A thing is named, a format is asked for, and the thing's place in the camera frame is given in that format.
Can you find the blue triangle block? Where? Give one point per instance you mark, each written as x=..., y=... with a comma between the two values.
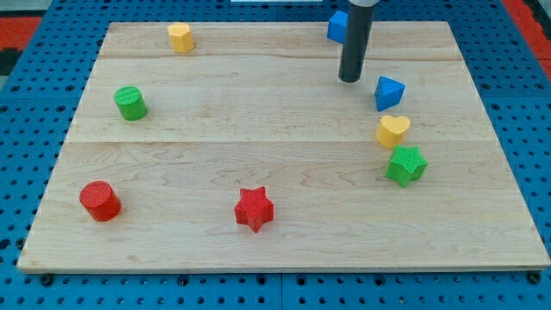
x=388, y=93

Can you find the yellow heart block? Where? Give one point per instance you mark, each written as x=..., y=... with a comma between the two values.
x=392, y=130

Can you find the red star block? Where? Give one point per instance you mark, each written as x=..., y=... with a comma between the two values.
x=254, y=208

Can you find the light wooden board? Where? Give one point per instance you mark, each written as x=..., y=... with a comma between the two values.
x=260, y=105

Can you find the green star block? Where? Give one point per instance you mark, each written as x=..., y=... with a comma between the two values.
x=406, y=164

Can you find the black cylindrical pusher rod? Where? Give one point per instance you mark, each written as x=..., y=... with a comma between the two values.
x=360, y=17

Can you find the blue cube block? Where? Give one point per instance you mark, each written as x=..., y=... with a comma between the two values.
x=337, y=26

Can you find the yellow pentagon block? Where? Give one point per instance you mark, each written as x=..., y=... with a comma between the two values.
x=181, y=37

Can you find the green cylinder block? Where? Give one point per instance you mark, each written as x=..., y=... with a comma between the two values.
x=130, y=103

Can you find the red cylinder block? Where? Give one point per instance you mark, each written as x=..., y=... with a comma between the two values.
x=100, y=200

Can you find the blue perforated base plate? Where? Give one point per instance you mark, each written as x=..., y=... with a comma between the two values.
x=41, y=96

